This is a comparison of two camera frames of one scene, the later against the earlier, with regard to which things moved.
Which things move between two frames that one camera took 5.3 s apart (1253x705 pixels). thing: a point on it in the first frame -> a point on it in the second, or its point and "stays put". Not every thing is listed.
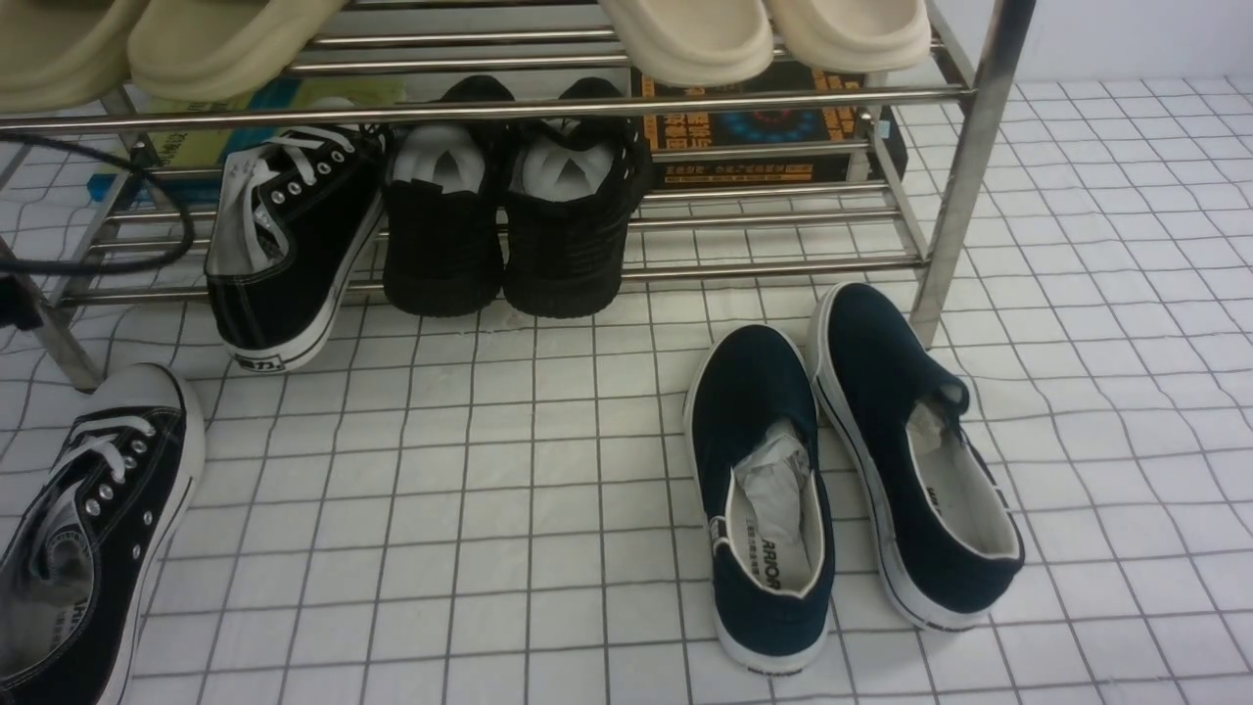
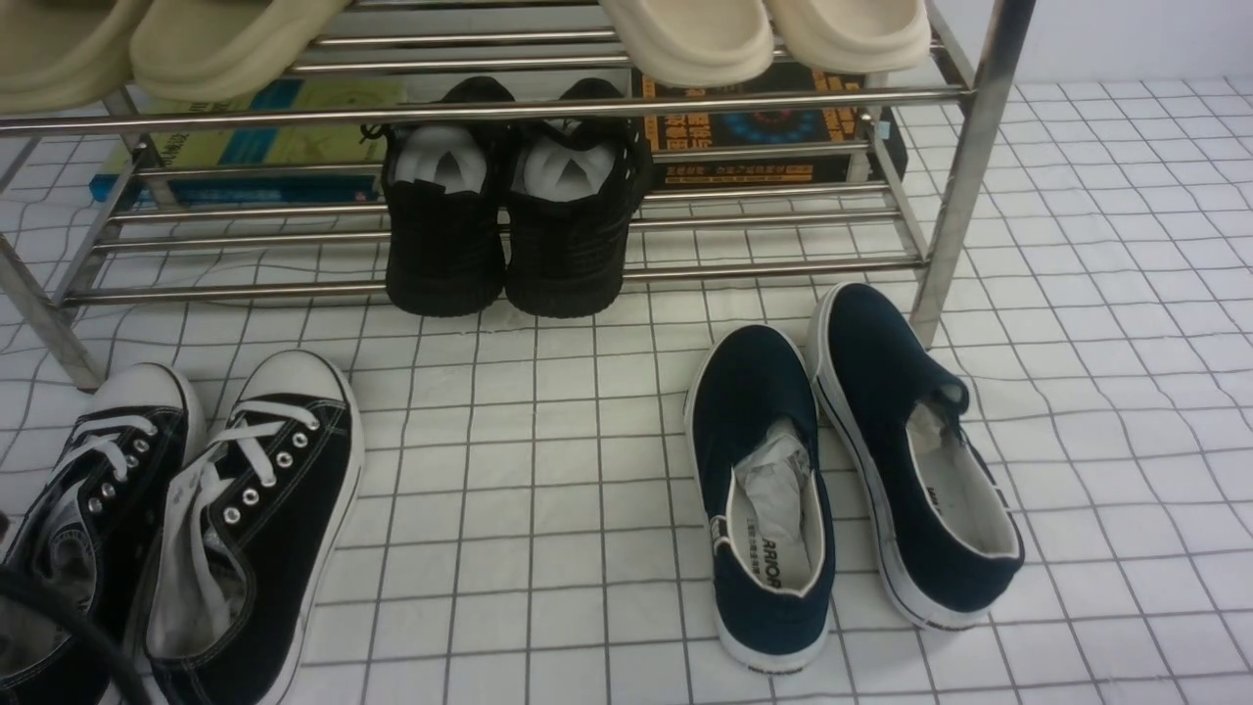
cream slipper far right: x=856 y=35 stays put
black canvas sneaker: x=81 y=580 stays put
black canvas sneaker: x=291 y=218 -> x=256 y=532
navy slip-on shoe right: x=944 y=528 stays put
